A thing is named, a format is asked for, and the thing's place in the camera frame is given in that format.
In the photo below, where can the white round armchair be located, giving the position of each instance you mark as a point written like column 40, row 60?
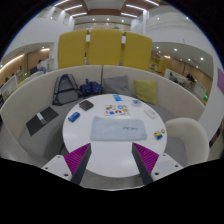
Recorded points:
column 190, row 136

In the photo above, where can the grey backpack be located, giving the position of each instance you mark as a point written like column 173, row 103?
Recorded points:
column 65, row 89

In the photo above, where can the grey cushion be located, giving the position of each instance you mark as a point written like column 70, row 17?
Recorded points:
column 115, row 85

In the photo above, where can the yellow-green cushion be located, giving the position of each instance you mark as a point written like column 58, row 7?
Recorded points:
column 146, row 91

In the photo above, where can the curved beige sofa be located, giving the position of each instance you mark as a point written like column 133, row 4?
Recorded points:
column 30, row 96

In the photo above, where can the black laptop sleeve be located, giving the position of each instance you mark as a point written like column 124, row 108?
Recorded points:
column 45, row 119

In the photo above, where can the dark brown wallet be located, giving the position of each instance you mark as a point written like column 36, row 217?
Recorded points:
column 86, row 105

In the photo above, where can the small blue and white box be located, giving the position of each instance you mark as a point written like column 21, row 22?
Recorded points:
column 137, row 102

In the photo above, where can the blue rectangular box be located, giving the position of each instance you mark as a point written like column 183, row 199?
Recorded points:
column 74, row 116

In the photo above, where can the colourful sticker sheet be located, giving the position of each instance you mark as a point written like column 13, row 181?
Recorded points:
column 117, row 110

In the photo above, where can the ceiling lights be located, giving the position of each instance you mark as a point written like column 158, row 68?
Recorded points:
column 73, row 7

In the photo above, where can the purple wall poster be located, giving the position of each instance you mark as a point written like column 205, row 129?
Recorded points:
column 220, row 81

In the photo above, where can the long white counter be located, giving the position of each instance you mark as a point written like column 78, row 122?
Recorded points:
column 180, row 78

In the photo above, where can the yellow and blue toy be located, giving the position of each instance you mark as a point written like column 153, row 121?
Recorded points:
column 158, row 135

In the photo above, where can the light blue towel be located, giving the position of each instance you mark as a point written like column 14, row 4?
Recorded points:
column 116, row 129

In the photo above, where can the yellow divider panel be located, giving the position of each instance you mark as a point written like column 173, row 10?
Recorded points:
column 104, row 46
column 72, row 49
column 137, row 50

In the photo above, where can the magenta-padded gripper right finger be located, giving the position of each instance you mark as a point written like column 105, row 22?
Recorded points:
column 148, row 159

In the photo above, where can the flat white box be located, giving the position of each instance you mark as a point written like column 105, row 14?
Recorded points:
column 151, row 112

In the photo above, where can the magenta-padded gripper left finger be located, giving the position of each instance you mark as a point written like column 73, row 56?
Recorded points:
column 75, row 159

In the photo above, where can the small round yellow token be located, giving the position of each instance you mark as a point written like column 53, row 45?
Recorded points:
column 163, row 131

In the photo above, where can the blue card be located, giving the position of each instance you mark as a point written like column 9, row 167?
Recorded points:
column 117, row 97

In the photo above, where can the person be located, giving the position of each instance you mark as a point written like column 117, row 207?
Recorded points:
column 41, row 66
column 190, row 78

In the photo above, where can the navy blue patterned bag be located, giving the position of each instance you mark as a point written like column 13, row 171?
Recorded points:
column 91, row 88

